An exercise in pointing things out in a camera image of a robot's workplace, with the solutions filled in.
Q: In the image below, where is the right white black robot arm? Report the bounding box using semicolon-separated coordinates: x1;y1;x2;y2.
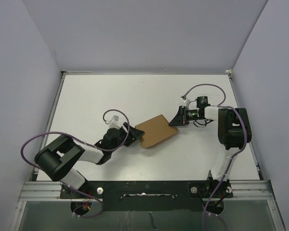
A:
169;96;252;197

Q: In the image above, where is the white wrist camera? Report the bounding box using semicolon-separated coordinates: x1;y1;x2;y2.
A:
105;115;122;129
180;96;191;108

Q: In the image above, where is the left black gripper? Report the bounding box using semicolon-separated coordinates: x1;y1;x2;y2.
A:
110;122;144;153

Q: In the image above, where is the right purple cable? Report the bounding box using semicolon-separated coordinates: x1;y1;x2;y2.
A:
184;83;249;231

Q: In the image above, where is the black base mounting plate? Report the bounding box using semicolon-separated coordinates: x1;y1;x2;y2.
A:
60;177;233;215

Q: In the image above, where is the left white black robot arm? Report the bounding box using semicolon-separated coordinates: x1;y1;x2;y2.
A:
34;122;145;198

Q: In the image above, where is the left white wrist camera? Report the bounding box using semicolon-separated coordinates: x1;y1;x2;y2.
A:
105;115;122;129

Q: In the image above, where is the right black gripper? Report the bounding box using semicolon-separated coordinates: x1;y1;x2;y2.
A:
169;106;201;127

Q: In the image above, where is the brown cardboard box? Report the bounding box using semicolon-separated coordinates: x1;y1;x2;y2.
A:
135;115;178;149

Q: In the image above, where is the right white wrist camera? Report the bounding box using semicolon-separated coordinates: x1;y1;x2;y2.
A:
180;96;191;108

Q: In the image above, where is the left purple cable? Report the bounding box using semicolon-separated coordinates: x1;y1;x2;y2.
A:
20;109;131;218

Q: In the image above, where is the purple cable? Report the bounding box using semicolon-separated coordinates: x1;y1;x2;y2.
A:
20;109;131;218
184;83;249;231

